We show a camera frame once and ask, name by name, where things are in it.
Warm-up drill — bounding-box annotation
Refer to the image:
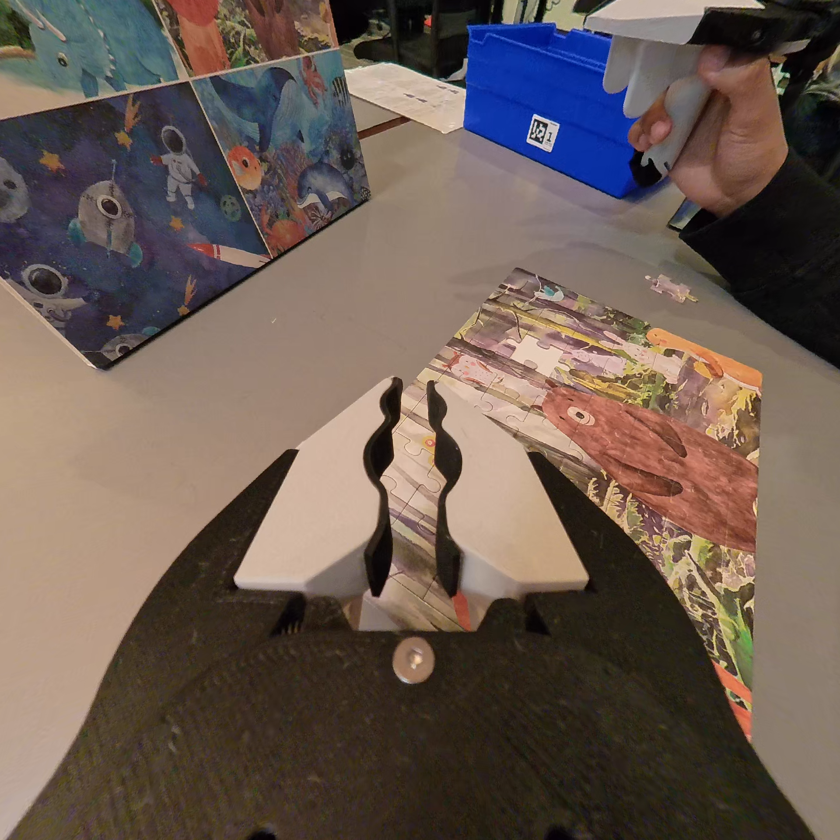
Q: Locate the black office chair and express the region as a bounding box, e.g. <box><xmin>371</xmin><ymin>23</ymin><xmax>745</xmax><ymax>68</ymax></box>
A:
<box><xmin>387</xmin><ymin>0</ymin><xmax>470</xmax><ymax>76</ymax></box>

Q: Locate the person's right forearm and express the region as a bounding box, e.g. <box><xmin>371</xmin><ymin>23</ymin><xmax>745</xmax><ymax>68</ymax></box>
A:
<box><xmin>679</xmin><ymin>151</ymin><xmax>840</xmax><ymax>368</ymax></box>

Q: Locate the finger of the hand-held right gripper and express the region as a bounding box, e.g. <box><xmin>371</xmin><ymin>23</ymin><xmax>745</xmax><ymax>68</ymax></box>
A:
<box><xmin>583</xmin><ymin>0</ymin><xmax>767</xmax><ymax>47</ymax></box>

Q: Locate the forest animal jigsaw puzzle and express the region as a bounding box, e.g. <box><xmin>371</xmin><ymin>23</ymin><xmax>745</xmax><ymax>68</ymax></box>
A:
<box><xmin>357</xmin><ymin>268</ymin><xmax>763</xmax><ymax>742</ymax></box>

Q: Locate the illustrated puzzle box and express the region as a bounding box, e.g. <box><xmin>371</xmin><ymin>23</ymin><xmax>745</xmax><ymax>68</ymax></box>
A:
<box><xmin>0</xmin><ymin>0</ymin><xmax>371</xmax><ymax>370</ymax></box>

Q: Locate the blue plastic bin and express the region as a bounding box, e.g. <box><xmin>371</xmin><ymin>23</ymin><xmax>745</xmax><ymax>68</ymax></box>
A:
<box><xmin>462</xmin><ymin>23</ymin><xmax>664</xmax><ymax>199</ymax></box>

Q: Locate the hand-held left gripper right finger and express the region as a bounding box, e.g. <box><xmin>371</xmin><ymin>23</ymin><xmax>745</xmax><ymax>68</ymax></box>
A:
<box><xmin>427</xmin><ymin>381</ymin><xmax>590</xmax><ymax>599</ymax></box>

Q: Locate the person's right hand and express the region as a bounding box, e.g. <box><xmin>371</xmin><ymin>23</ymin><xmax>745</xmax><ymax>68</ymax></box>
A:
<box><xmin>626</xmin><ymin>45</ymin><xmax>790</xmax><ymax>219</ymax></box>

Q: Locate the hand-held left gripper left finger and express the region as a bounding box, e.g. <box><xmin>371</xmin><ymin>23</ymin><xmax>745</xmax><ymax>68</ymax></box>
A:
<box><xmin>233</xmin><ymin>376</ymin><xmax>404</xmax><ymax>598</ymax></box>

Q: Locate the printed instruction sheet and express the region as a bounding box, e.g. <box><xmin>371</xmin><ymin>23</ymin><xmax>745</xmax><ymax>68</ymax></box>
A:
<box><xmin>344</xmin><ymin>62</ymin><xmax>468</xmax><ymax>134</ymax></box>

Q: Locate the purple puzzle piece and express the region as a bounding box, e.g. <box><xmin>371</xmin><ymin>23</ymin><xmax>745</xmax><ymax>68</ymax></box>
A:
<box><xmin>644</xmin><ymin>272</ymin><xmax>700</xmax><ymax>304</ymax></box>

